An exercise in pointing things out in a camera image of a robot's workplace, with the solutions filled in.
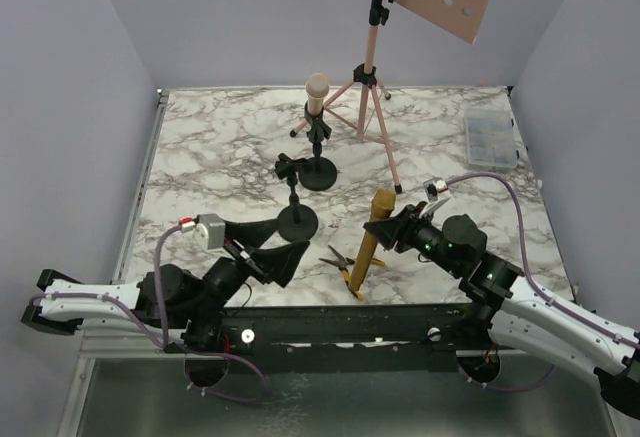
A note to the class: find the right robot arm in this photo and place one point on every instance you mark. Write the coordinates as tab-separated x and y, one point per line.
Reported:
516	311

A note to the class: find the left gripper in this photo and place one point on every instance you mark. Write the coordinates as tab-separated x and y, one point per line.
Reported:
265	265

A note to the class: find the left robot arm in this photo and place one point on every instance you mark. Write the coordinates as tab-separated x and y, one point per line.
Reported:
171	305

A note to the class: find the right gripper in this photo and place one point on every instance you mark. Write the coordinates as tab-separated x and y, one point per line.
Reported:
407	227

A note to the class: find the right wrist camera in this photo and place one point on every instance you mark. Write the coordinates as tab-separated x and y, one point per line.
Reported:
437	193

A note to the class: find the black mic stand front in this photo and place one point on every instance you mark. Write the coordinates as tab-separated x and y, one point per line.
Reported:
296	222

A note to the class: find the clear plastic parts box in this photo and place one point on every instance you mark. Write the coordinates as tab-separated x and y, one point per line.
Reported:
489	139

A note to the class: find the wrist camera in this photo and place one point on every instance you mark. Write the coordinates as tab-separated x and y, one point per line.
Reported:
437	193
208	230

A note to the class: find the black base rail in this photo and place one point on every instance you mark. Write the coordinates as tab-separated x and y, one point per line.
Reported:
331	339

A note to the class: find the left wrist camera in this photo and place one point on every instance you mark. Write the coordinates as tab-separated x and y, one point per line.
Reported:
208	230

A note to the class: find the pink toy microphone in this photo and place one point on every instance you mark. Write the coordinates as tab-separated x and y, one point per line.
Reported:
317	88

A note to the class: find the gold toy microphone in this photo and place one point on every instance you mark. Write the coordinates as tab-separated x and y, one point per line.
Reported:
382	205

